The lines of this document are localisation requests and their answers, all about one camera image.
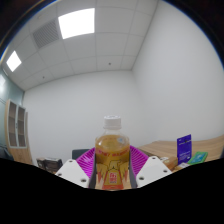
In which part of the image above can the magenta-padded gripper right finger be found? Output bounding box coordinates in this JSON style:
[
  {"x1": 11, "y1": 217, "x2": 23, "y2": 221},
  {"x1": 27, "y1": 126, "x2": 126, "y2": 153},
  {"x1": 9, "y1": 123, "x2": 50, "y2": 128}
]
[{"x1": 128, "y1": 145, "x2": 173, "y2": 189}]

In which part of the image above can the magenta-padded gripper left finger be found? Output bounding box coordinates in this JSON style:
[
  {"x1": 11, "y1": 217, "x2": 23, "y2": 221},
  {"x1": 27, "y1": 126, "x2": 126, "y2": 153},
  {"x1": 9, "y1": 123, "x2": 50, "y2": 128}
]
[{"x1": 54, "y1": 147, "x2": 98, "y2": 189}]

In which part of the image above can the orange drink bottle white cap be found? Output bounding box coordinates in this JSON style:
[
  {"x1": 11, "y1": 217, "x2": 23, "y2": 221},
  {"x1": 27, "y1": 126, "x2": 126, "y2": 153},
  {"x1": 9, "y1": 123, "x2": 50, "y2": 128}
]
[{"x1": 94, "y1": 115, "x2": 131, "y2": 191}]

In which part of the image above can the orange cardboard box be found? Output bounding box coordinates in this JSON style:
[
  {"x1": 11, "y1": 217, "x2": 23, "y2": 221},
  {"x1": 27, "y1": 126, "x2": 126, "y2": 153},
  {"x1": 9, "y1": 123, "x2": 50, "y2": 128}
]
[{"x1": 159, "y1": 156, "x2": 179, "y2": 171}]

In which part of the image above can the small tan box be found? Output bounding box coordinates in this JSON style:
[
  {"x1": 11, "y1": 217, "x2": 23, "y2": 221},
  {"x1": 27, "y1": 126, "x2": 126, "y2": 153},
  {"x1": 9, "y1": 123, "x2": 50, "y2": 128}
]
[{"x1": 173, "y1": 162, "x2": 191, "y2": 172}]

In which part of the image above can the upright purple box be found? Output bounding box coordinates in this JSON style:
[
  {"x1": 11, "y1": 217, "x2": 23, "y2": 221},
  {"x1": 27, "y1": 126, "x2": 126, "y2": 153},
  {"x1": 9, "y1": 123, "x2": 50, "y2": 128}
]
[{"x1": 176, "y1": 134, "x2": 193, "y2": 165}]

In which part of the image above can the green flat box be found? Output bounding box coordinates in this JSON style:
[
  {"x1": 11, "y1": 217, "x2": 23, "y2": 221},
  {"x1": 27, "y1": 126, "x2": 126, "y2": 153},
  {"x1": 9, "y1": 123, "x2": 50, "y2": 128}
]
[{"x1": 187, "y1": 151, "x2": 209, "y2": 166}]

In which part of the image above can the wooden glass-door cabinet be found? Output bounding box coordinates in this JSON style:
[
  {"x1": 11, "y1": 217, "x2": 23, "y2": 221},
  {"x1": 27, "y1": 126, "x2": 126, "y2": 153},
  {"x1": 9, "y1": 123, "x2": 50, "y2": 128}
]
[{"x1": 4, "y1": 98, "x2": 34, "y2": 165}]

